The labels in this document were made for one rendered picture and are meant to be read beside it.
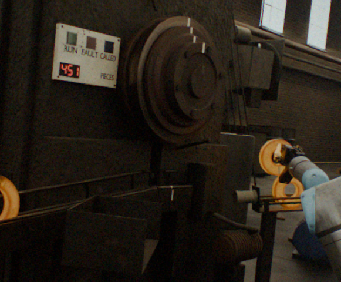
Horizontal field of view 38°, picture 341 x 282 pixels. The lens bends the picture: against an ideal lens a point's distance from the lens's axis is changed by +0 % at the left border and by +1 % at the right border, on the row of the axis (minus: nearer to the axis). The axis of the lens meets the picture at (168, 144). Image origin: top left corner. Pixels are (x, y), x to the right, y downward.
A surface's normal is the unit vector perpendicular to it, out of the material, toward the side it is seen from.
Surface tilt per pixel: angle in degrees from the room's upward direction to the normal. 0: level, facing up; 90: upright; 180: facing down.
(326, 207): 80
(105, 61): 90
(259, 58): 91
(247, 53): 90
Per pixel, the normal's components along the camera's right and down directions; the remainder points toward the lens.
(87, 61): 0.73, 0.11
